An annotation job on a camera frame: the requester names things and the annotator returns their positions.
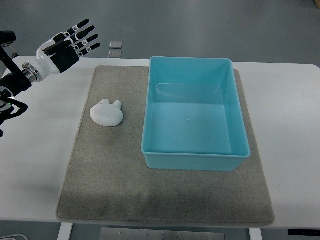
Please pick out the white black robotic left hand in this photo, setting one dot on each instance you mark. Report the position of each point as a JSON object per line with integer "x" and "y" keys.
{"x": 61, "y": 52}

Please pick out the white bunny toy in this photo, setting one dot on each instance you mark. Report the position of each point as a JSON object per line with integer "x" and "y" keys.
{"x": 106, "y": 114}

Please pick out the blue plastic box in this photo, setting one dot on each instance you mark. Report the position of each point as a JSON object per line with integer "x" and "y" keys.
{"x": 193, "y": 116}

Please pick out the lower metal floor plate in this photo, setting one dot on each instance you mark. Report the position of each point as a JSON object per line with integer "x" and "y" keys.
{"x": 115, "y": 54}

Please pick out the grey felt mat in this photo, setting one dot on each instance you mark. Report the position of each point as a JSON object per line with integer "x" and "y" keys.
{"x": 108, "y": 181}

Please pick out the white left table leg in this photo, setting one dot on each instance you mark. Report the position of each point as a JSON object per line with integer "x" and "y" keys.
{"x": 65, "y": 231}

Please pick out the white table leg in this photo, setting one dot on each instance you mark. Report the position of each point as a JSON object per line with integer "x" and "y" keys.
{"x": 65, "y": 231}
{"x": 255, "y": 234}

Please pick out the white right table leg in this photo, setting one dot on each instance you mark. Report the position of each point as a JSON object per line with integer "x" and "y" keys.
{"x": 255, "y": 234}

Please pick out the black table control panel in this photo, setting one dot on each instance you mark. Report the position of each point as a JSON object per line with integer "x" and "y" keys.
{"x": 304, "y": 232}

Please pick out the metal bracket under table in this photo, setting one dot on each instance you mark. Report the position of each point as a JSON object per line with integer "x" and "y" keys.
{"x": 150, "y": 234}

